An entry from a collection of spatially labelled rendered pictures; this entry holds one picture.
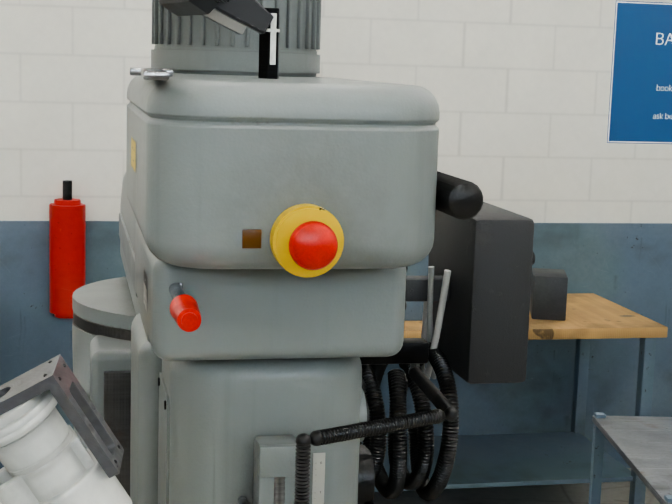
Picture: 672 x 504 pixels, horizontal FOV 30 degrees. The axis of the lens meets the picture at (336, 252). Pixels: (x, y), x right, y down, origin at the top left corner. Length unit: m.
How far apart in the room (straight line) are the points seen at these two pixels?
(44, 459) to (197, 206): 0.27
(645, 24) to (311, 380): 4.93
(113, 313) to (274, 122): 0.74
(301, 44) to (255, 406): 0.45
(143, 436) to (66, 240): 3.96
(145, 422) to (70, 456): 0.52
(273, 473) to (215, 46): 0.49
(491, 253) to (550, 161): 4.34
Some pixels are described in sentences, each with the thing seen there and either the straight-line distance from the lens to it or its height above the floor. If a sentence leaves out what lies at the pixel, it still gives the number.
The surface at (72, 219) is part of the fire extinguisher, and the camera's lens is 5.34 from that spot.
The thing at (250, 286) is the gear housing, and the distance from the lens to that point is 1.15.
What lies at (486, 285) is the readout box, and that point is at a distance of 1.56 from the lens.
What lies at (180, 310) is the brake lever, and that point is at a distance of 1.02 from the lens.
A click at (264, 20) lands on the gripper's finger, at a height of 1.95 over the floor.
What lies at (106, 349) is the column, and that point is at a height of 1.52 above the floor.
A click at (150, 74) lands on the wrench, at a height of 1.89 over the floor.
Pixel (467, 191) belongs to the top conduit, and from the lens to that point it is 1.12.
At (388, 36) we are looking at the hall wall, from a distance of 5.62.
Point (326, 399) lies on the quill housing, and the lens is 1.23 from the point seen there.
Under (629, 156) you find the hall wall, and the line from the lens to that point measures 6.03.
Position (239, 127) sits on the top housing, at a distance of 1.04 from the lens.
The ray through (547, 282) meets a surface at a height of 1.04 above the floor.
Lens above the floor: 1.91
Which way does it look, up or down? 9 degrees down
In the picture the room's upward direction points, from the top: 2 degrees clockwise
